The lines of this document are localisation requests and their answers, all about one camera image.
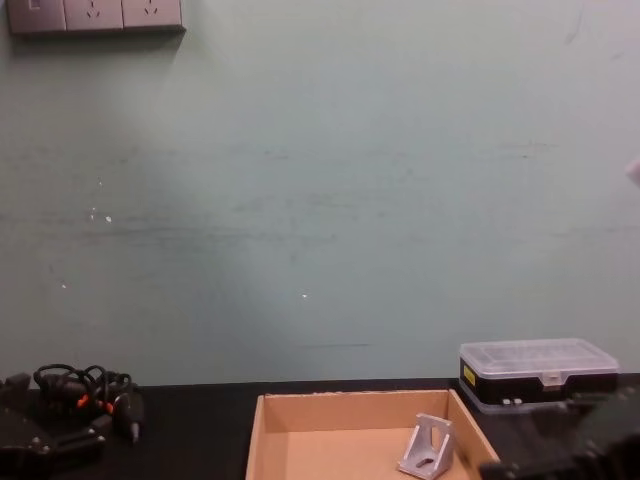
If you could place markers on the grey metal corner bracket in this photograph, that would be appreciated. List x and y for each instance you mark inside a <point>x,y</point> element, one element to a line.
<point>425,450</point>

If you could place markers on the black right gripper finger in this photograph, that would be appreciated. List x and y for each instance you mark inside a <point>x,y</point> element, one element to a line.
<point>587,400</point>
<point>515,470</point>

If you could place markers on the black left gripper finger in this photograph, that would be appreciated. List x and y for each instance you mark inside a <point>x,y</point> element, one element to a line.
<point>75,437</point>
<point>15,387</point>

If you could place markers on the black table cloth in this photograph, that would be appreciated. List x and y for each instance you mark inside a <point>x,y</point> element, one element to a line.
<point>200,430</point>

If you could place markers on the shallow brown cardboard tray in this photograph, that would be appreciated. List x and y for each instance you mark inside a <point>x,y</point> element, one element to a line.
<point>330,450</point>

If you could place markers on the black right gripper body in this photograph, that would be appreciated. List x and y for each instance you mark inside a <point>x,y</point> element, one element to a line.
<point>607,425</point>

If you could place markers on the clear plastic case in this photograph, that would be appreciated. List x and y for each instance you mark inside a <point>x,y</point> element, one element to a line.
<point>535,372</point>

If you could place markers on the grey wall socket panel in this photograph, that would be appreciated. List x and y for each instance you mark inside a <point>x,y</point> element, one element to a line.
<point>95,15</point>

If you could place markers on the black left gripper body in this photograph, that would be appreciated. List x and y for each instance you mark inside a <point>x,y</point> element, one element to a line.
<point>20,452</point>

